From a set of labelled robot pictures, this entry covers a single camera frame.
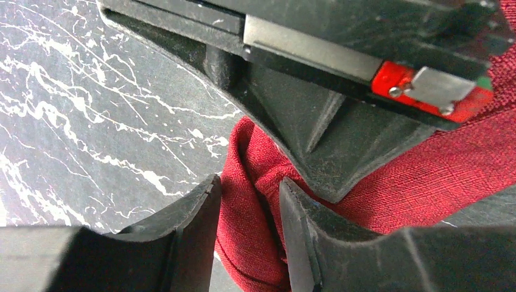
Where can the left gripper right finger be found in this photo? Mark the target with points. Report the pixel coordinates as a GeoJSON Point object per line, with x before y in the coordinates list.
{"type": "Point", "coordinates": [326, 252]}

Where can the red cloth napkin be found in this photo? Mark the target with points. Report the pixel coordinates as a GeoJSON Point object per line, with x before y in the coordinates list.
{"type": "Point", "coordinates": [448, 171]}

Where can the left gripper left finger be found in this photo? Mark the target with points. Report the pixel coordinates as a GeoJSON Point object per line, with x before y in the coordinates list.
{"type": "Point", "coordinates": [171, 250]}

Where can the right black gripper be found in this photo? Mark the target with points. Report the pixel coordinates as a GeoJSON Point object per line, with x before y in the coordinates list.
{"type": "Point", "coordinates": [322, 78]}

